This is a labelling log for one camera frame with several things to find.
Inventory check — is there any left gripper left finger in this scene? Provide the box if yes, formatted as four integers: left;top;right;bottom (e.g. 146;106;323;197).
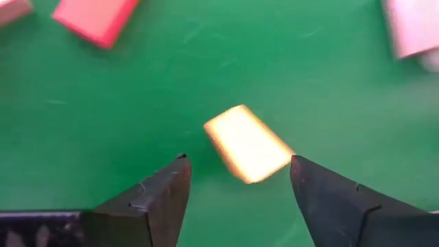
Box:
82;153;192;247

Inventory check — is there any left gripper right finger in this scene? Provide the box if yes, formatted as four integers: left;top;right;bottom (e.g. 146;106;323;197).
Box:
289;154;439;247

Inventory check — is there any yellow rectangular wooden block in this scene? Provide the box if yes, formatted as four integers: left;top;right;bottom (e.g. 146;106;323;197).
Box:
203;104;296;185

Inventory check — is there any natural wooden block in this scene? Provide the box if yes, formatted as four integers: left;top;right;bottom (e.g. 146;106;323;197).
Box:
381;0;439;61

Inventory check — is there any green table mat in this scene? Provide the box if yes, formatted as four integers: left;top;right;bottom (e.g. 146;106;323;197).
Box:
0;0;439;247

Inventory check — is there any red long wooden block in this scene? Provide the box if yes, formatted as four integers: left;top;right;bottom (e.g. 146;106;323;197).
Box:
51;0;141;50

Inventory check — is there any salmon tan wooden block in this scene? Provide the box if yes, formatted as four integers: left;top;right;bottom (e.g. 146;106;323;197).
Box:
0;0;34;27

